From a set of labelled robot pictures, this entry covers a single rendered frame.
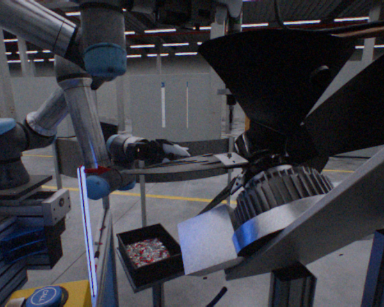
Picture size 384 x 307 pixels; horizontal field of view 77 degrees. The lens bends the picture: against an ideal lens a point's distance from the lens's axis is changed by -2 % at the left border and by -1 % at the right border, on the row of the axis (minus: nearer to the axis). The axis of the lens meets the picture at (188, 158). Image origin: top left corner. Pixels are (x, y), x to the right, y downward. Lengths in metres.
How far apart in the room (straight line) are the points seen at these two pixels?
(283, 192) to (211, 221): 0.20
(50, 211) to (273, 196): 0.75
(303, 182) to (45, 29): 0.58
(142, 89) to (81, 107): 6.27
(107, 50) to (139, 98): 6.58
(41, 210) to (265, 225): 0.77
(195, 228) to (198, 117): 6.01
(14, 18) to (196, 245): 0.60
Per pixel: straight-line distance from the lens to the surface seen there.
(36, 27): 0.60
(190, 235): 0.65
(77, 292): 0.41
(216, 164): 0.56
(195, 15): 0.54
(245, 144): 0.63
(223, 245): 0.60
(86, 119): 0.76
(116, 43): 0.48
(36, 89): 10.93
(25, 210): 1.02
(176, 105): 6.70
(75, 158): 2.73
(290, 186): 0.52
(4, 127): 1.03
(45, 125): 1.06
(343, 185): 0.34
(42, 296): 0.41
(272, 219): 0.46
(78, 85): 0.77
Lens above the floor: 1.33
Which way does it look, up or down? 13 degrees down
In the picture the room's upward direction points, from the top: straight up
